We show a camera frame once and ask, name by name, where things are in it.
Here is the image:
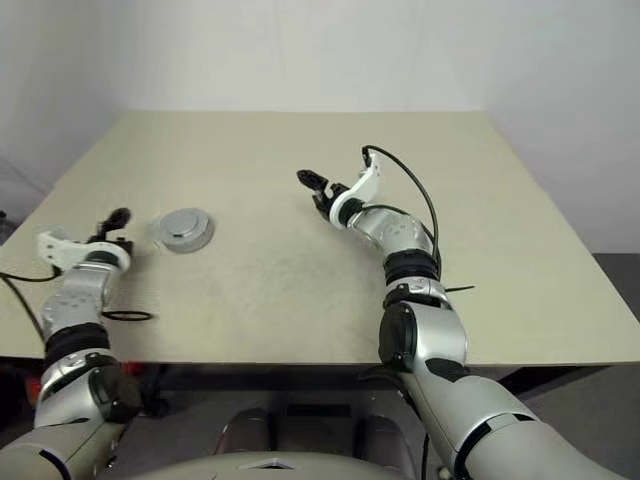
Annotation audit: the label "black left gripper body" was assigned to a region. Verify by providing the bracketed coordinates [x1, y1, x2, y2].
[89, 222, 137, 257]

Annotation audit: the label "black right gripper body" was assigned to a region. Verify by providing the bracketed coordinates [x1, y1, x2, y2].
[312, 182, 352, 221]

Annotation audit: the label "silver motor lid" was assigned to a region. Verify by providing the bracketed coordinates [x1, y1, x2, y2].
[159, 206, 210, 239]

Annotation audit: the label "silver motor housing copper windings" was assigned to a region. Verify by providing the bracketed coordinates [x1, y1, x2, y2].
[152, 212, 217, 255]

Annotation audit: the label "thin black loop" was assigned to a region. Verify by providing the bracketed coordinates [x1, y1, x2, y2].
[105, 310, 154, 323]

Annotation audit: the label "dark rounded shape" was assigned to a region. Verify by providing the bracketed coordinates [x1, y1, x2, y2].
[218, 407, 275, 460]

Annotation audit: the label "silver robot torso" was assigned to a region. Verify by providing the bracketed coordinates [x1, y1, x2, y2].
[159, 451, 454, 480]

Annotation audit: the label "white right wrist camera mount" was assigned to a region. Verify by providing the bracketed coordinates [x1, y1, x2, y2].
[330, 149, 383, 229]

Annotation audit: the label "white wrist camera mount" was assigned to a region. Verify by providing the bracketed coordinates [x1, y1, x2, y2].
[330, 149, 383, 229]
[36, 227, 134, 272]

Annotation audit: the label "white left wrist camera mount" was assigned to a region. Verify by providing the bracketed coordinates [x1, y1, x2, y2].
[36, 227, 134, 272]

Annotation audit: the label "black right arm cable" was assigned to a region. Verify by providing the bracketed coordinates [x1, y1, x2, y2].
[360, 144, 442, 264]

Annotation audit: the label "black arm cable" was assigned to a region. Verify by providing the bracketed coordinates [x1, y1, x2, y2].
[0, 268, 62, 347]
[360, 144, 442, 264]

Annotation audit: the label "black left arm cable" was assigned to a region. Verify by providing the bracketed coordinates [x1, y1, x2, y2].
[0, 268, 62, 347]

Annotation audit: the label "black table frame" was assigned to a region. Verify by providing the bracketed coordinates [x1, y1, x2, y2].
[0, 357, 619, 419]

